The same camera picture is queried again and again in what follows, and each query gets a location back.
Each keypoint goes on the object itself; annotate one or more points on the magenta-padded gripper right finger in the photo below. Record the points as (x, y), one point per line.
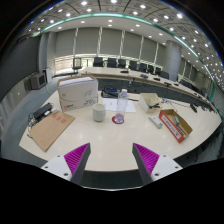
(150, 160)

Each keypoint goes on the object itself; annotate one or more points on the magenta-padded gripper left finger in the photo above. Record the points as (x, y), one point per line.
(75, 160)

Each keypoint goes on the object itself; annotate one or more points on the clear plastic water bottle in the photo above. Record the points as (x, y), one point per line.
(121, 106)

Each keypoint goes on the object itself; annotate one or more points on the red and white open box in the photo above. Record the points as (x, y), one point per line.
(171, 128)

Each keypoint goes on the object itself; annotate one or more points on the white ceramic mug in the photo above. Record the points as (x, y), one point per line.
(99, 113)

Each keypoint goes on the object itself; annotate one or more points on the flat round red coaster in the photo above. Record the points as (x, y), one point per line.
(114, 120)

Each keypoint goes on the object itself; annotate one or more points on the black stapler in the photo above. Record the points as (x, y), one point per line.
(155, 106)

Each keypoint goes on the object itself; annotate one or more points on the white open cardboard box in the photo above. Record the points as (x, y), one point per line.
(145, 103)

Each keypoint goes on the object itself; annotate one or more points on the black flat electronic device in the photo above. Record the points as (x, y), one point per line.
(41, 111)

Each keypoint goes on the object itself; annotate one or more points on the white copy paper carton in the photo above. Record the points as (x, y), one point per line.
(78, 95)

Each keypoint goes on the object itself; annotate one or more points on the white sheet of paper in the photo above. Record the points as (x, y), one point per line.
(110, 105)

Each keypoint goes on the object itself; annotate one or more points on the black desktop console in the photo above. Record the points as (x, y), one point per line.
(108, 92)

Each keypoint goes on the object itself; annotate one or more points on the small grey monitor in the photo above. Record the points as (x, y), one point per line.
(38, 81)

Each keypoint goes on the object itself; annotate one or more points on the long curved conference desk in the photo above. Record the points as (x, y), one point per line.
(110, 71)

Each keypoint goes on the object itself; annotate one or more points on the row of black office chairs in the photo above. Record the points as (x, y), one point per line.
(121, 63)

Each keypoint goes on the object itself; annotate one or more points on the group of round ceiling lights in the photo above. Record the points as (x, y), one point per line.
(113, 1)

